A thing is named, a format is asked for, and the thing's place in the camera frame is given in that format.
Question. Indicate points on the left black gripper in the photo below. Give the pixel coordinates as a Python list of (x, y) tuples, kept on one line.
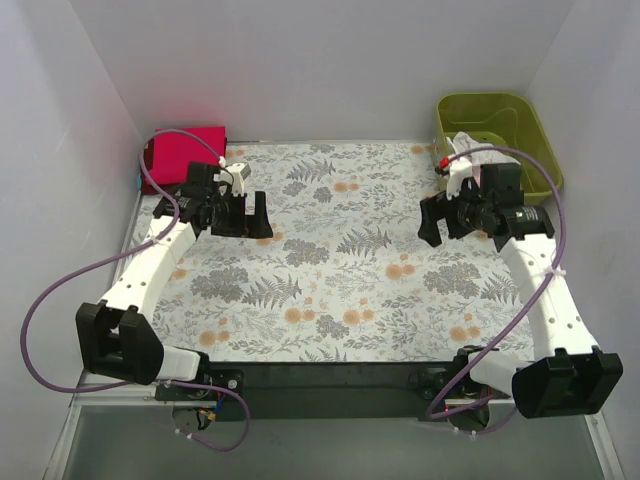
[(239, 214)]

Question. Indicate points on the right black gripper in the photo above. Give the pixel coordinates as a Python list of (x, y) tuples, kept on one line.
[(452, 216)]

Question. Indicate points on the white t shirt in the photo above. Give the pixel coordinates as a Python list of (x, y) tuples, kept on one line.
[(470, 150)]

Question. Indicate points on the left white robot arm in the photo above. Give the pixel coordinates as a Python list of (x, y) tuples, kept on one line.
[(115, 334)]

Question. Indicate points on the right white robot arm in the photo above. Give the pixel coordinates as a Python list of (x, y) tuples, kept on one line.
[(570, 374)]

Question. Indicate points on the floral table mat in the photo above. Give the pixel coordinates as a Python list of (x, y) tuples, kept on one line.
[(344, 276)]

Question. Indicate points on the green plastic basket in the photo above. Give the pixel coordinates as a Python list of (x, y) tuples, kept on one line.
[(497, 118)]

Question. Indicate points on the folded magenta t shirt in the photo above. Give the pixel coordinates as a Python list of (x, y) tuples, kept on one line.
[(168, 156)]

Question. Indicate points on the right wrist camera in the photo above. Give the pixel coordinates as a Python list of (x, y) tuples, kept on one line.
[(459, 171)]

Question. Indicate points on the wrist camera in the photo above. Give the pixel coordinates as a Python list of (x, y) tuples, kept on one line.
[(459, 171), (232, 177)]

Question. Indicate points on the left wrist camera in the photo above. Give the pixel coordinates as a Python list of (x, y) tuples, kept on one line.
[(232, 177)]

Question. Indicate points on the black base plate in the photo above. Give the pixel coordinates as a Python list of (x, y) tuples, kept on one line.
[(333, 390)]

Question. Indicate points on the aluminium rail frame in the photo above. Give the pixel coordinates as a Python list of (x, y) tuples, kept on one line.
[(126, 433)]

